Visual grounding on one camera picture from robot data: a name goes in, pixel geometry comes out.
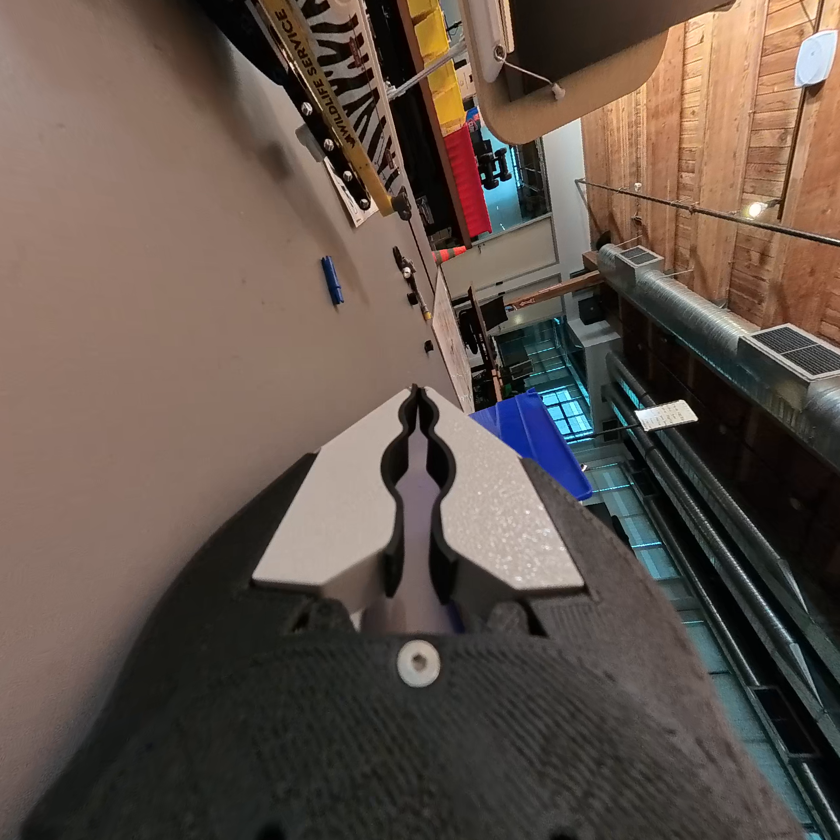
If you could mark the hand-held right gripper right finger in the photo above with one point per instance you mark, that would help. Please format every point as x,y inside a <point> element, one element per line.
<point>512,525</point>

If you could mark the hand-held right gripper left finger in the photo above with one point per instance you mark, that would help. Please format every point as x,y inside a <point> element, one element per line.
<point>321,525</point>

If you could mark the zebra striped lego helicopter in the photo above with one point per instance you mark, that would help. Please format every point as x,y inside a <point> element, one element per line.
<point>354,105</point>

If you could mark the blue lego pin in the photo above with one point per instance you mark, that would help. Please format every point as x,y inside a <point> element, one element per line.
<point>333,279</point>

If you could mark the blue plastic bin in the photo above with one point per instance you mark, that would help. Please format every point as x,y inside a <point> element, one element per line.
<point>531,439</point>

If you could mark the white hanging sign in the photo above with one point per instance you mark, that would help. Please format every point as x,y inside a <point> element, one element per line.
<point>666,415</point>

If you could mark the black ceiling pipes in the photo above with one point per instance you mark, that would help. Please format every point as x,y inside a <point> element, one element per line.
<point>709,525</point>

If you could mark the orange striped cone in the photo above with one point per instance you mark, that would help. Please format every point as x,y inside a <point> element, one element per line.
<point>449,254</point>

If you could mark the zebra sticker sheet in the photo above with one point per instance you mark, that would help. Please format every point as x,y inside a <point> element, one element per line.
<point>354,203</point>

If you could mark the row of red yellow bins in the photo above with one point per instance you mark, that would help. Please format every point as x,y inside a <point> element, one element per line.
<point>466,190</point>

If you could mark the black metal tie rod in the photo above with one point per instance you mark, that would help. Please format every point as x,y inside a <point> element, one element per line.
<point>689,208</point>

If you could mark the spot lamp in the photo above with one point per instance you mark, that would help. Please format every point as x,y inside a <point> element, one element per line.
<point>758,208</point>

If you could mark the white lamp bar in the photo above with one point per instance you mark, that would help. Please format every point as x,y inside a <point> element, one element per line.
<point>489,39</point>

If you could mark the silver air duct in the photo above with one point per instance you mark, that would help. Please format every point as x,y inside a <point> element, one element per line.
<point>689,302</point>

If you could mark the white wall access point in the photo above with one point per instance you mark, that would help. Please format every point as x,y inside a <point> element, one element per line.
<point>816,59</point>

